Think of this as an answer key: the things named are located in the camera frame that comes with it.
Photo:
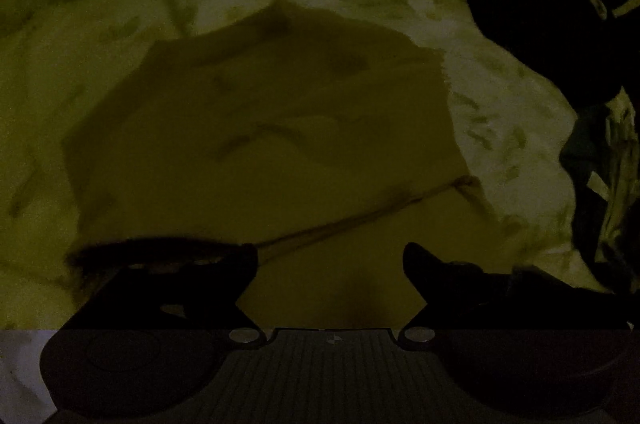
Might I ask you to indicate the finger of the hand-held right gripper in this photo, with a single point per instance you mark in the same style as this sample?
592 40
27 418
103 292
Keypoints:
555 296

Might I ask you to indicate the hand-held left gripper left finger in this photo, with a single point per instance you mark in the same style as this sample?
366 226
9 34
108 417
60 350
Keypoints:
239 262

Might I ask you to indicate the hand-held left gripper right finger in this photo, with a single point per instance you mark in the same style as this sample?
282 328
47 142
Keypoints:
418 262

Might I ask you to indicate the small yellow garment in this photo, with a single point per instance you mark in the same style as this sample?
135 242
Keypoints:
280 144

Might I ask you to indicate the dark crumpled cloth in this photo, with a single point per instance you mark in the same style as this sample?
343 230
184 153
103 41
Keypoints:
607 164

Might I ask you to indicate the leaf print duvet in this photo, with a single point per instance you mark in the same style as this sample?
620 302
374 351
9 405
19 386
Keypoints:
90 29

